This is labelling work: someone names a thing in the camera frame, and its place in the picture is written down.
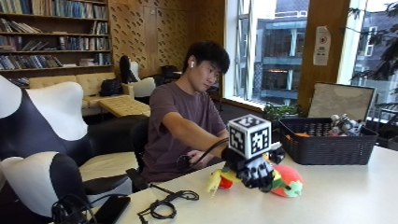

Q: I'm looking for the black glove cable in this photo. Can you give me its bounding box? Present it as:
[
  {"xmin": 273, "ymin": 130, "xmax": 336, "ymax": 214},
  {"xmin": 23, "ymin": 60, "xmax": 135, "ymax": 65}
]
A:
[{"xmin": 177, "ymin": 137, "xmax": 231, "ymax": 172}]

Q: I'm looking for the red yellow green soft toy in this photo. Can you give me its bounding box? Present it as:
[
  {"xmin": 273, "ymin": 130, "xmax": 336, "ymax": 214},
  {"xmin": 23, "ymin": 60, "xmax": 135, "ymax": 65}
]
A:
[{"xmin": 205, "ymin": 163, "xmax": 305, "ymax": 199}]

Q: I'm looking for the white cube with black markers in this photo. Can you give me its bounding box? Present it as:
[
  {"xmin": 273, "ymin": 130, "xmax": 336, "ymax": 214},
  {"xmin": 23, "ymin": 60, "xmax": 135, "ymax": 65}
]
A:
[{"xmin": 227, "ymin": 114, "xmax": 274, "ymax": 161}]

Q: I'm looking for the black office chair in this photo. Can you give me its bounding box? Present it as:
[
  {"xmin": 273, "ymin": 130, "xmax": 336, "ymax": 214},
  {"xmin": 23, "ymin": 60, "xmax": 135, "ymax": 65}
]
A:
[{"xmin": 125, "ymin": 118, "xmax": 152, "ymax": 192}]

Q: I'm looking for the orange toy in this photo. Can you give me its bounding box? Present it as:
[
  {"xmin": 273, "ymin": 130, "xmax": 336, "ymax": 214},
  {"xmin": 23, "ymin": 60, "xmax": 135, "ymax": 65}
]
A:
[{"xmin": 285, "ymin": 132, "xmax": 313, "ymax": 139}]

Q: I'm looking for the the person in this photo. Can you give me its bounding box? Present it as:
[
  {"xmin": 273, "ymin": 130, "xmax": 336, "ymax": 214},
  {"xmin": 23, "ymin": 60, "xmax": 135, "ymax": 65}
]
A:
[{"xmin": 141, "ymin": 40, "xmax": 235, "ymax": 185}]

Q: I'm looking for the black woven plastic basket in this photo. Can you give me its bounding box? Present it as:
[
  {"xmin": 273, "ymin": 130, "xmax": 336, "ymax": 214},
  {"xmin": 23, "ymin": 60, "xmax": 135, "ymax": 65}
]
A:
[{"xmin": 277, "ymin": 117, "xmax": 380, "ymax": 166}]

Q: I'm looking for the green potted plant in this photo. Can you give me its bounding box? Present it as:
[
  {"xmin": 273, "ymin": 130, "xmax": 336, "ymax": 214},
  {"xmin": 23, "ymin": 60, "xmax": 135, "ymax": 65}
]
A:
[{"xmin": 261, "ymin": 103, "xmax": 302, "ymax": 126}]

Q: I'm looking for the beige tufted ottoman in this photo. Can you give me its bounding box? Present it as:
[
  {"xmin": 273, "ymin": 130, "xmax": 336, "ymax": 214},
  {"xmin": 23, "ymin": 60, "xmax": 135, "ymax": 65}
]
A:
[{"xmin": 97, "ymin": 95, "xmax": 152, "ymax": 119}]

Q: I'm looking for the black phone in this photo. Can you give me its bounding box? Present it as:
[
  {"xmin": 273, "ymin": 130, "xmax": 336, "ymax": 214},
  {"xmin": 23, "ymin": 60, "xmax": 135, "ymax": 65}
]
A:
[{"xmin": 92, "ymin": 195, "xmax": 132, "ymax": 224}]

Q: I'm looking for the black and white armchair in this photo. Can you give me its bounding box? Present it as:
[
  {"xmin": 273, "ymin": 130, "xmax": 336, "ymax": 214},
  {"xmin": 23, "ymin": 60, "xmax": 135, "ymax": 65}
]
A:
[
  {"xmin": 119, "ymin": 55, "xmax": 157, "ymax": 98},
  {"xmin": 0, "ymin": 74, "xmax": 144, "ymax": 183},
  {"xmin": 0, "ymin": 151, "xmax": 135, "ymax": 224}
]

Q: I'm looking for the grey white soft toy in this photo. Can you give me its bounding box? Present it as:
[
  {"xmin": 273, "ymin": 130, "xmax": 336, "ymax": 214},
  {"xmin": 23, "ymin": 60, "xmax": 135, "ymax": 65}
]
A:
[{"xmin": 329, "ymin": 113, "xmax": 368, "ymax": 137}]

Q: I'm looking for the black backpack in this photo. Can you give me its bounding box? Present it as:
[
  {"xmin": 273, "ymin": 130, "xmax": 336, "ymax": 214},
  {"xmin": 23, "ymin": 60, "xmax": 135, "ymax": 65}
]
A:
[{"xmin": 99, "ymin": 77, "xmax": 124, "ymax": 98}]

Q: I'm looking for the black framed board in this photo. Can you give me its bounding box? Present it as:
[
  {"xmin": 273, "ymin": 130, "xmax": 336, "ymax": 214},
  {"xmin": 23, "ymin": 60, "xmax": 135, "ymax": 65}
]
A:
[{"xmin": 306, "ymin": 81, "xmax": 378, "ymax": 123}]

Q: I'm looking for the beige tufted sofa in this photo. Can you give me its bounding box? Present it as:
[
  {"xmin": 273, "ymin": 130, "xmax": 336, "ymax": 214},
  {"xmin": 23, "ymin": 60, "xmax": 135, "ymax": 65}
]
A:
[{"xmin": 28, "ymin": 72, "xmax": 137, "ymax": 117}]

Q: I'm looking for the white paper sign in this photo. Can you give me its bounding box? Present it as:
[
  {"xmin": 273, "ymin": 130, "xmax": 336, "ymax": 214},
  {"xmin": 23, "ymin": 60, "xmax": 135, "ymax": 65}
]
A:
[{"xmin": 313, "ymin": 25, "xmax": 332, "ymax": 67}]

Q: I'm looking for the row of books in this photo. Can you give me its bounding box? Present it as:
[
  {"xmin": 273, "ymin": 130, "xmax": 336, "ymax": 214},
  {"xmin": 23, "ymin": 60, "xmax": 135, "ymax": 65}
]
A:
[
  {"xmin": 0, "ymin": 0, "xmax": 109, "ymax": 20},
  {"xmin": 0, "ymin": 18, "xmax": 109, "ymax": 35},
  {"xmin": 0, "ymin": 52, "xmax": 112, "ymax": 71},
  {"xmin": 0, "ymin": 35, "xmax": 112, "ymax": 52}
]

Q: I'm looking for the tree outside window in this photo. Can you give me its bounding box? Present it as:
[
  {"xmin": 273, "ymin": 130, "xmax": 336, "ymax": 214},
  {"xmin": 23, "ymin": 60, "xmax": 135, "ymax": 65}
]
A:
[{"xmin": 348, "ymin": 0, "xmax": 398, "ymax": 82}]

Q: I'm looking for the wooden bookshelf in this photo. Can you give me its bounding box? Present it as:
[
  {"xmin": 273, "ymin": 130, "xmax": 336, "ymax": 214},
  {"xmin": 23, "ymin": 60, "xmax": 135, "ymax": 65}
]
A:
[{"xmin": 0, "ymin": 0, "xmax": 115, "ymax": 89}]

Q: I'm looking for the black cable bundle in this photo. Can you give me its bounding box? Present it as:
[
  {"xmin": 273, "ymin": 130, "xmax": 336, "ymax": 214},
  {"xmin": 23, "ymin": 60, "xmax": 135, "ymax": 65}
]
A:
[
  {"xmin": 49, "ymin": 193, "xmax": 100, "ymax": 224},
  {"xmin": 136, "ymin": 183, "xmax": 200, "ymax": 224}
]

